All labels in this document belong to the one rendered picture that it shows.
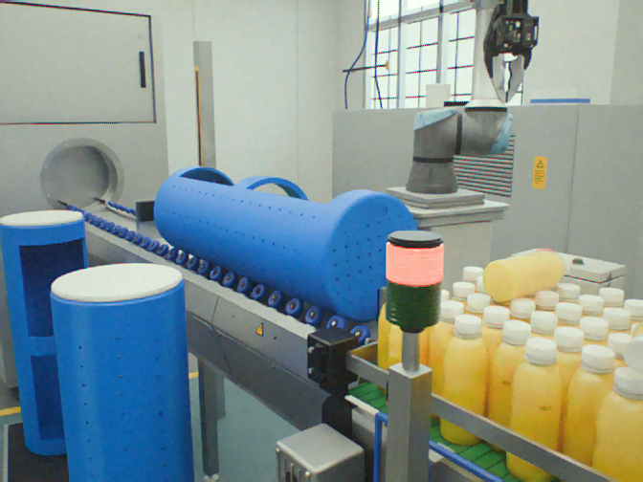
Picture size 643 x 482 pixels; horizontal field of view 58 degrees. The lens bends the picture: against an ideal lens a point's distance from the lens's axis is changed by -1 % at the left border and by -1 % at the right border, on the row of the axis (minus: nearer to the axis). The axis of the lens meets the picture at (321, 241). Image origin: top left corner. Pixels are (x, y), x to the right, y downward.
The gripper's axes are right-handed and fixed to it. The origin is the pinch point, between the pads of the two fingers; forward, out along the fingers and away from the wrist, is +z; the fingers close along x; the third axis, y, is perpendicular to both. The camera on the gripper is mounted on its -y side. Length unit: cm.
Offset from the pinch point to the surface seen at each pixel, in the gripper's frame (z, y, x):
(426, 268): 27, 56, -23
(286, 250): 32, -7, -43
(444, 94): -36, -243, 32
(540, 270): 31.4, 21.2, 1.4
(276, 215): 25, -13, -46
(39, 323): 76, -106, -149
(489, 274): 32.4, 21.4, -7.2
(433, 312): 32, 55, -22
